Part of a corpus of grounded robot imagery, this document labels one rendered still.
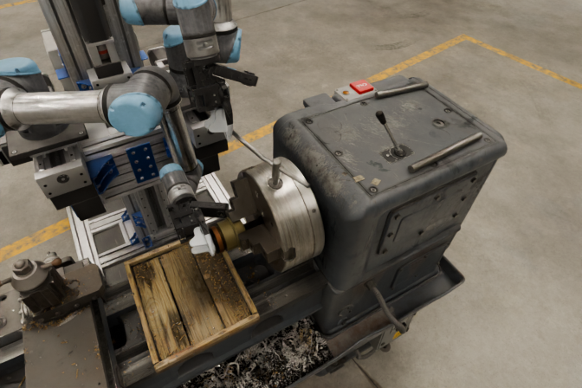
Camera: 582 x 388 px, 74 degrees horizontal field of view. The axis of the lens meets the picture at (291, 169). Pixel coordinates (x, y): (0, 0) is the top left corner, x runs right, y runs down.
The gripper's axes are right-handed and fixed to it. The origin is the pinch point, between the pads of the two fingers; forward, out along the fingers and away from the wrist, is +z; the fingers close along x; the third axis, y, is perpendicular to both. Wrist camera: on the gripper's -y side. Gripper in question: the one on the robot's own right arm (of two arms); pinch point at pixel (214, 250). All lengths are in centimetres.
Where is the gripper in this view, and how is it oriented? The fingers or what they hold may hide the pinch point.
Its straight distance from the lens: 108.1
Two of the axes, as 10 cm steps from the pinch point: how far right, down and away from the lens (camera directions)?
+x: 0.2, -7.1, -7.0
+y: -8.8, 3.2, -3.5
